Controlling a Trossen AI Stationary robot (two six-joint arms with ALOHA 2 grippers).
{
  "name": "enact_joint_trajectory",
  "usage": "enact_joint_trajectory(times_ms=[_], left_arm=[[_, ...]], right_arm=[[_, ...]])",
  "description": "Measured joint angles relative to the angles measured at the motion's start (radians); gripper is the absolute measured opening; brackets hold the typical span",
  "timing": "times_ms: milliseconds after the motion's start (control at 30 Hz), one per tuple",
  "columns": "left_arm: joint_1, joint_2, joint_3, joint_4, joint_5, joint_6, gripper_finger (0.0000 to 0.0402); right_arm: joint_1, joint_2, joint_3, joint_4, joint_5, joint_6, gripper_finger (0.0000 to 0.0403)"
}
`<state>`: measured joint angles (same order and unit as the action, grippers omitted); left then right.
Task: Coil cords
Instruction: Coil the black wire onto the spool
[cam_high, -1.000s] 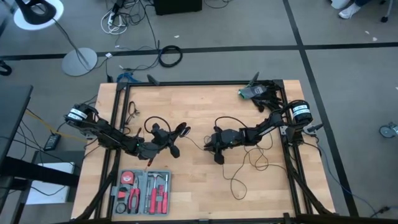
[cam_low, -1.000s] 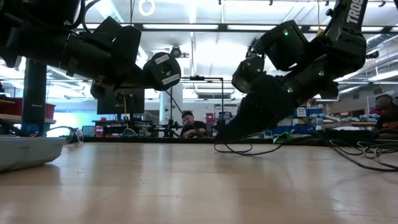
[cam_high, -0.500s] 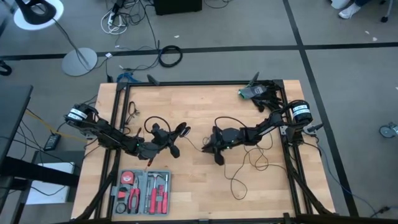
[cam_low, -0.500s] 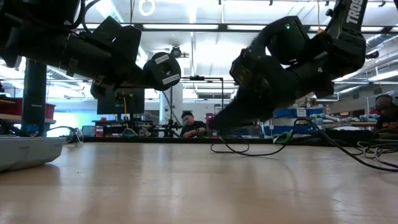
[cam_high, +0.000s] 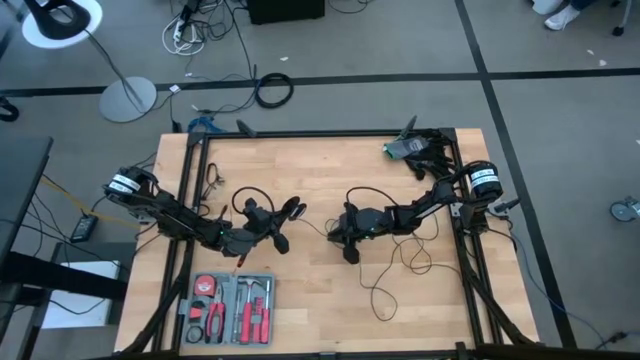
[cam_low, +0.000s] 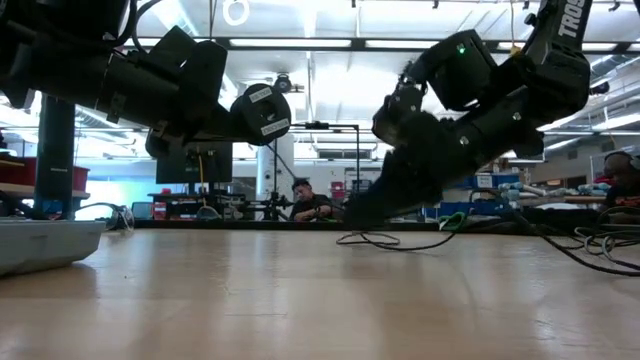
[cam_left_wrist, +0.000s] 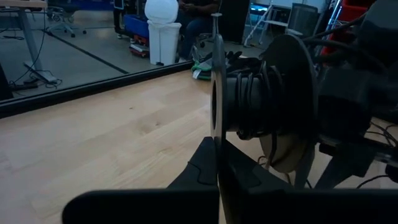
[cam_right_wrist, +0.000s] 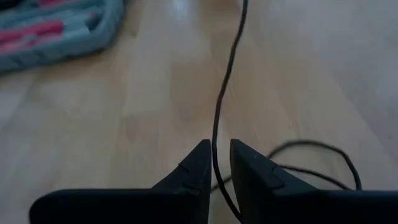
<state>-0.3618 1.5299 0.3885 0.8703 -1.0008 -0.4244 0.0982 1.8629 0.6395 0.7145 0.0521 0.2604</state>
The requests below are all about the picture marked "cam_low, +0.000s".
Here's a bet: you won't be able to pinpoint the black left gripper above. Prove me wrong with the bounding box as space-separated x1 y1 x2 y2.
145 99 239 159

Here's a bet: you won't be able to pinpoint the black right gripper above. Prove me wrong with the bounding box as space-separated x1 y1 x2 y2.
342 112 501 228

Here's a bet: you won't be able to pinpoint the black cord spool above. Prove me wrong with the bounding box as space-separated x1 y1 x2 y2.
229 83 293 147

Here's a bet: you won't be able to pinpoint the thin black cord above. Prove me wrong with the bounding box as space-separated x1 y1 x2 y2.
263 142 640 277

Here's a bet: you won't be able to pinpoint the black computer monitor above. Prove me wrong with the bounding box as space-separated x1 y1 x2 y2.
155 139 234 185

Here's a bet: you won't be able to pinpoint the person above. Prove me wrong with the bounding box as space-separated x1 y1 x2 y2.
602 151 640 225
288 178 335 223

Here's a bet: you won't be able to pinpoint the grey glove green cuff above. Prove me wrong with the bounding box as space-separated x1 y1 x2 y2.
438 210 469 232

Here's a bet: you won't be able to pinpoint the black bar stand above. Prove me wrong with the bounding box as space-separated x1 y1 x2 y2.
292 121 362 201

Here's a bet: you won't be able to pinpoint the blue storage bin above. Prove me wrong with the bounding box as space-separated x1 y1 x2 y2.
424 200 504 219
462 172 521 190

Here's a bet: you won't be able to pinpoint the black tripod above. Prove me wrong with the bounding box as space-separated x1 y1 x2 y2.
234 149 297 222

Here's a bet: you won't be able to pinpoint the red plastic storage bin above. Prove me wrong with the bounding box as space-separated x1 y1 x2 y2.
0 157 90 194

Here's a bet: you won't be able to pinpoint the grey tool kit case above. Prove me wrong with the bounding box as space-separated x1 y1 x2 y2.
0 218 107 277

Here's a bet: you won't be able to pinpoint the wooden shelf board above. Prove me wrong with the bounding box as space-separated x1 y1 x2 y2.
0 182 91 200

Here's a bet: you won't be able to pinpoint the person's headphones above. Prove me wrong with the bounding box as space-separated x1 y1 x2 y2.
602 151 640 174

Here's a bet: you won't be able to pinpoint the black overhead camera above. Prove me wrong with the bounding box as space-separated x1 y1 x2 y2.
273 73 304 95

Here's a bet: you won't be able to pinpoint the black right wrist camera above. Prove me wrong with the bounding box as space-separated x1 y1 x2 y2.
372 82 427 147

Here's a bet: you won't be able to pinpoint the white ring light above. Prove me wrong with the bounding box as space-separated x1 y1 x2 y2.
222 0 251 27

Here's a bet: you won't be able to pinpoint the small black wire loop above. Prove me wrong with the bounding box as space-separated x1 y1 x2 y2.
74 201 136 232

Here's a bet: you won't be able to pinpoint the black upright post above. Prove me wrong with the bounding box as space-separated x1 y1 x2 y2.
33 97 76 221

